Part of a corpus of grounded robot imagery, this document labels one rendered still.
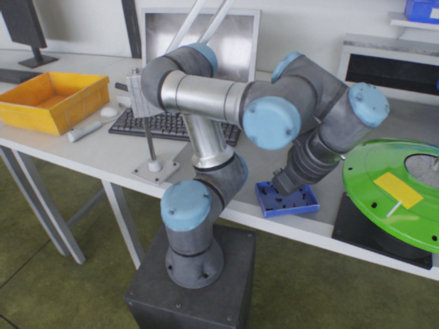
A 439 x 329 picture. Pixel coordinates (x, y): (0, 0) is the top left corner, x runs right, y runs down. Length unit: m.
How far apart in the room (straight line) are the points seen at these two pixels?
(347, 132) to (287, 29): 1.06
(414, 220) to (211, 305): 0.39
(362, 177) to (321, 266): 1.21
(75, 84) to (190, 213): 1.02
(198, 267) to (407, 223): 0.38
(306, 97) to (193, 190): 0.27
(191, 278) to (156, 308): 0.09
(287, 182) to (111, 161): 0.54
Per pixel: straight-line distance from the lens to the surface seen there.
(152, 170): 0.79
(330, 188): 0.77
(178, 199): 0.51
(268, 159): 0.83
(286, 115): 0.31
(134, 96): 0.67
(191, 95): 0.38
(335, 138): 0.44
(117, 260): 1.81
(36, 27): 1.94
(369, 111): 0.41
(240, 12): 1.08
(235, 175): 0.58
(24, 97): 1.42
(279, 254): 1.73
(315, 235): 0.65
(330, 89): 0.42
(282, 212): 0.66
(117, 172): 0.85
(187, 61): 0.49
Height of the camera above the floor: 1.41
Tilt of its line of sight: 38 degrees down
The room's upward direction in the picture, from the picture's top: 3 degrees counter-clockwise
